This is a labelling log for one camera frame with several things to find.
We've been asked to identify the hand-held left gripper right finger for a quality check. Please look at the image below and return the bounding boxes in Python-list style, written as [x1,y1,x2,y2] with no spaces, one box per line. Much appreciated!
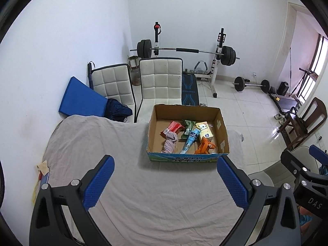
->
[216,155,301,246]

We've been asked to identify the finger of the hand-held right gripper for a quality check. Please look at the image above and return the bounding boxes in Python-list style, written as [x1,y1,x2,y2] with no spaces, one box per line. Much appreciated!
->
[280,150,328,185]
[309,145,328,162]

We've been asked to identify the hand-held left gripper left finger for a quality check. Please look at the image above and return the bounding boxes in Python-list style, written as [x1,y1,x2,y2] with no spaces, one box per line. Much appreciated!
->
[29,154,115,246]

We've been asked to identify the orange snack packet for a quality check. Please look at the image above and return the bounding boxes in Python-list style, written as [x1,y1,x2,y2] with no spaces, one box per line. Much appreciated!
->
[195,136,217,155]

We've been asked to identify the white yellow tissue pack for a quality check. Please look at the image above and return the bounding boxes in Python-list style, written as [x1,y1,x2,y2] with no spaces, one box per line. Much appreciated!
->
[195,122,214,140]

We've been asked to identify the long light blue packet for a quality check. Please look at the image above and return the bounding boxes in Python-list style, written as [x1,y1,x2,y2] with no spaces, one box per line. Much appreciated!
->
[180,127,201,155]

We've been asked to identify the pink sock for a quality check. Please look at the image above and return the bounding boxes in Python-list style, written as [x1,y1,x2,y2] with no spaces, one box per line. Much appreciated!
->
[161,131,180,154]

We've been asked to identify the green snack packet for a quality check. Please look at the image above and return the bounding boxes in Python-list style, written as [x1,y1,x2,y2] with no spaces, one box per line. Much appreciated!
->
[180,120,196,140]

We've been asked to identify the cardboard box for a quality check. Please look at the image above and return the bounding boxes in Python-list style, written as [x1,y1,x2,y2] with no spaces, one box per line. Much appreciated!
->
[147,104,230,164]

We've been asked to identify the red snack packet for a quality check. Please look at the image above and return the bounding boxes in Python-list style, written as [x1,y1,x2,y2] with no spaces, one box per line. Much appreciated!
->
[160,121,185,137]

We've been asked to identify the white plastic chair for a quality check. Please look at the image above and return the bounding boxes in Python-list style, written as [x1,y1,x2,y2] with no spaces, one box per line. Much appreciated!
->
[247,146,322,189]

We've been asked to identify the dark wooden chair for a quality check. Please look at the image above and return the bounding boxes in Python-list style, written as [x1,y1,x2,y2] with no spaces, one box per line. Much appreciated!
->
[278,97,327,150]

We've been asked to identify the beige crumpled paper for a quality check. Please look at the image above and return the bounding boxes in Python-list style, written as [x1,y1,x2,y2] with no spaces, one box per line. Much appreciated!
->
[36,160,50,176]

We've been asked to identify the black floor exercise machine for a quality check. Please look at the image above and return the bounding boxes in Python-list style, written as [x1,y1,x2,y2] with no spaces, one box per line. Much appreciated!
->
[268,92,304,113]

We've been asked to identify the dark blue bag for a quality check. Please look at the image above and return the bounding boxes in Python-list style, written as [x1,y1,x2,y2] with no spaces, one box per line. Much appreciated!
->
[105,99,133,122]

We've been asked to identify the black speaker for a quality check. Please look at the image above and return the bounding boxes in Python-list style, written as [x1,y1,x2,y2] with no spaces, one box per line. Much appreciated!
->
[277,81,290,95]

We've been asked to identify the blue foam mat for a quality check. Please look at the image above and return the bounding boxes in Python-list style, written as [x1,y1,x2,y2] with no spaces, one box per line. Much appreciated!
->
[58,76,108,118]

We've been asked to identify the window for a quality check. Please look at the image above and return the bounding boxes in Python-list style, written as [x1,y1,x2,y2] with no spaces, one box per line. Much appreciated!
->
[297,33,328,103]

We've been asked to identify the small barbell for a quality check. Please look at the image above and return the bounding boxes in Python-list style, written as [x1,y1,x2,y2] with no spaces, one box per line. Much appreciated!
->
[232,76,271,93]

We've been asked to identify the white padded chair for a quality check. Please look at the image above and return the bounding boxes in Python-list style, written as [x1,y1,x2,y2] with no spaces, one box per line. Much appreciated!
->
[134,57,184,123]
[91,64,136,123]

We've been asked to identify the black blue weight bench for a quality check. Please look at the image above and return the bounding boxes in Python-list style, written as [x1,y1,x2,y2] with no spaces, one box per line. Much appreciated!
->
[181,73,199,106]

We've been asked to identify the white barbell rack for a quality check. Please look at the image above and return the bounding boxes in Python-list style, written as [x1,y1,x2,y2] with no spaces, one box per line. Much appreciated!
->
[153,22,226,98]

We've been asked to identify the brown jar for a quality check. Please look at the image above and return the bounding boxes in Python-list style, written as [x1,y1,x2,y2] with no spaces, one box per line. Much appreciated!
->
[128,55,141,86]

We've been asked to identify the large barbell with black plates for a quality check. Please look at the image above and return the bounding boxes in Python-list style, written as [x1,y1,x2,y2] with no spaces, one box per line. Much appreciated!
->
[130,39,240,66]

